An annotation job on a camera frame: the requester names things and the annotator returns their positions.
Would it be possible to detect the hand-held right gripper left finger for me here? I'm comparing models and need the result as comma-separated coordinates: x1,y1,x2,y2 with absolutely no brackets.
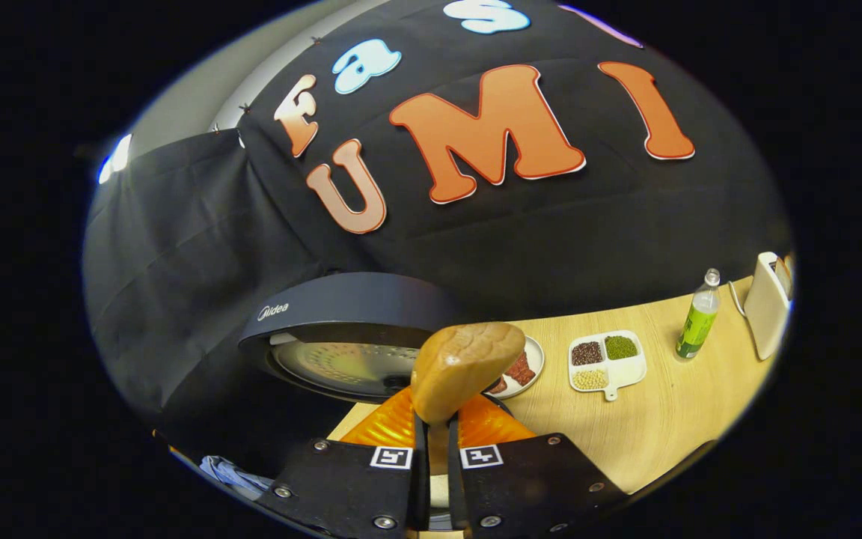
255,386,429,539

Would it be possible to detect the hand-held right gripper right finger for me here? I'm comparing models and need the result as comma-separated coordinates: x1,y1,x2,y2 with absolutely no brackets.
447,392,627,538

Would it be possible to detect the wooden spoon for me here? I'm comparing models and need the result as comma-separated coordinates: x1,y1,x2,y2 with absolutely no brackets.
410,322,527,474

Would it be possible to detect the dark silver rice cooker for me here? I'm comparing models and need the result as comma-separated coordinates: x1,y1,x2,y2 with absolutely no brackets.
238,272,522,420

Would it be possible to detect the round white plate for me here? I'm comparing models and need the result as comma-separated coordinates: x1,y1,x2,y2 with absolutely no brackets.
485,335,546,400

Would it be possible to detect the person's blue clothing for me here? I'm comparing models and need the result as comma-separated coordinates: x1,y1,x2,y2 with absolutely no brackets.
199,454,275,499

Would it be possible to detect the white divided dish of beans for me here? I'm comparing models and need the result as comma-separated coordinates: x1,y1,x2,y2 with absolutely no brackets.
568,330,648,403

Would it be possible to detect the green label plastic bottle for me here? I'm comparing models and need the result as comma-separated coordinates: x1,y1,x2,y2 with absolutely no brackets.
674,268,723,362

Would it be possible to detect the white toaster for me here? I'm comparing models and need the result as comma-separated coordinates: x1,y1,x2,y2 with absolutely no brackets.
743,252,795,362

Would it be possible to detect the toast bread slice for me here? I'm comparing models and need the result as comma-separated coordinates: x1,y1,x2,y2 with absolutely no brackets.
771,256,795,301

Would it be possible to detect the ceiling light panel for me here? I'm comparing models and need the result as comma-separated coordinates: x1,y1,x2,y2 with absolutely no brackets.
98,135,133,185

